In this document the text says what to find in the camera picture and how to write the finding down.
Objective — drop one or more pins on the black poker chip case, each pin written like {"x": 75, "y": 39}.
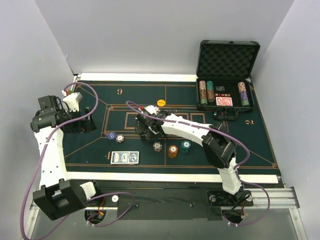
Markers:
{"x": 226, "y": 63}

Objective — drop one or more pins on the yellow round dealer button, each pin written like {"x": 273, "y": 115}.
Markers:
{"x": 161, "y": 102}

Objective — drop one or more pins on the green chip stack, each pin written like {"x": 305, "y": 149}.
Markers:
{"x": 185, "y": 146}

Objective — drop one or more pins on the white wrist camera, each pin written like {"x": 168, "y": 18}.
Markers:
{"x": 72, "y": 102}
{"x": 152, "y": 110}

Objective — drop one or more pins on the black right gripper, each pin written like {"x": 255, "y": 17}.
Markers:
{"x": 144, "y": 127}

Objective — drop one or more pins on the blue playing card box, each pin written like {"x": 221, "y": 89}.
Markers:
{"x": 124, "y": 157}

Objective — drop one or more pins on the red card deck in case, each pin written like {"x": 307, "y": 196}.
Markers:
{"x": 224, "y": 101}

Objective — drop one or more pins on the purple small blind button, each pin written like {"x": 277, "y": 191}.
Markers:
{"x": 112, "y": 135}

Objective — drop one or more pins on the brown chip row in case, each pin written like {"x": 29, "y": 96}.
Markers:
{"x": 203, "y": 92}

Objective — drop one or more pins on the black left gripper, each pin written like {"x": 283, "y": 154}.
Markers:
{"x": 81, "y": 124}

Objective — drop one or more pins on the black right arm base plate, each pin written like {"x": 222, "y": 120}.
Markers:
{"x": 221, "y": 198}

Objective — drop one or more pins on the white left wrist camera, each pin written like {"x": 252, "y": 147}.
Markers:
{"x": 72, "y": 102}

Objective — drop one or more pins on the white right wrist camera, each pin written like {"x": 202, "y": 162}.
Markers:
{"x": 152, "y": 110}

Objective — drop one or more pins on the red five chip stack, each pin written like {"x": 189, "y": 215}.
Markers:
{"x": 172, "y": 151}

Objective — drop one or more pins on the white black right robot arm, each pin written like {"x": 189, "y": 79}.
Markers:
{"x": 219, "y": 151}

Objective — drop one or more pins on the dark green poker mat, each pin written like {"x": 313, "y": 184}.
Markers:
{"x": 92, "y": 152}

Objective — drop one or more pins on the aluminium mounting rail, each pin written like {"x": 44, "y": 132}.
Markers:
{"x": 196, "y": 196}

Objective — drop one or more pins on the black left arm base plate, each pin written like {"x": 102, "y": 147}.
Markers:
{"x": 103, "y": 201}

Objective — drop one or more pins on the purple brown chip row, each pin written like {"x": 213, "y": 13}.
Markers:
{"x": 243, "y": 94}

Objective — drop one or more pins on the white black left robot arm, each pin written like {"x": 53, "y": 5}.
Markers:
{"x": 58, "y": 194}

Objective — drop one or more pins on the green brown chip row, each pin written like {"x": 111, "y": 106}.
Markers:
{"x": 210, "y": 91}

